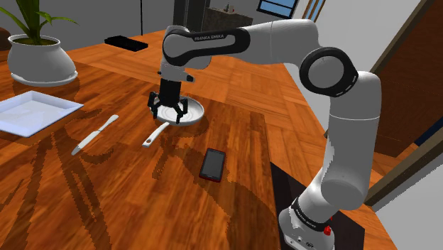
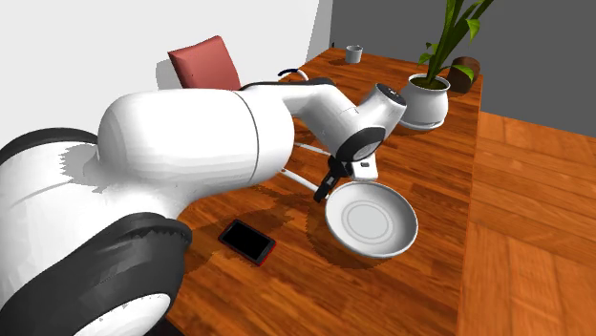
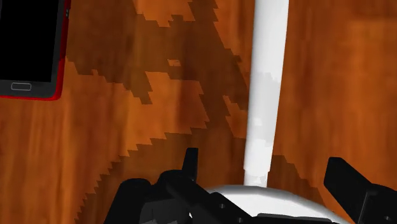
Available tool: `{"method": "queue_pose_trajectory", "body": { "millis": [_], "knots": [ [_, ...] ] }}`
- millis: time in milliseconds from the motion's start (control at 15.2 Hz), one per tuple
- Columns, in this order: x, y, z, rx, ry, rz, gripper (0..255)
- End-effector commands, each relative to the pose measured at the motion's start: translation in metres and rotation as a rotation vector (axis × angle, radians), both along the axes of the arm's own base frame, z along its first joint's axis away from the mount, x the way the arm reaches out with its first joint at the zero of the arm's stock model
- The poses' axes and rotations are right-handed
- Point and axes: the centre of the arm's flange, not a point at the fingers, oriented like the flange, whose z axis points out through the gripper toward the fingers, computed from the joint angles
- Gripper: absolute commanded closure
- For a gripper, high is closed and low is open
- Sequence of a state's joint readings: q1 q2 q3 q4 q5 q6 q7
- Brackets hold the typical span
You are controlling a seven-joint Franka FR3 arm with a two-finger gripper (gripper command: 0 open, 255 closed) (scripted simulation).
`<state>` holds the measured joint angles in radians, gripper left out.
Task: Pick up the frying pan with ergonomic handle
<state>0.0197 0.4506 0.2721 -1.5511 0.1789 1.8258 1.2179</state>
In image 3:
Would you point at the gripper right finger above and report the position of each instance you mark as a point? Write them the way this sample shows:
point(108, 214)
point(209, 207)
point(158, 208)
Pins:
point(366, 198)

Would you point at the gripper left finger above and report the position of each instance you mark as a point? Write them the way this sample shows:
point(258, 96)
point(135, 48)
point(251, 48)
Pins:
point(173, 198)

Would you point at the black phone with red case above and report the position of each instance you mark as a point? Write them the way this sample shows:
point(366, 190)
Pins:
point(28, 40)

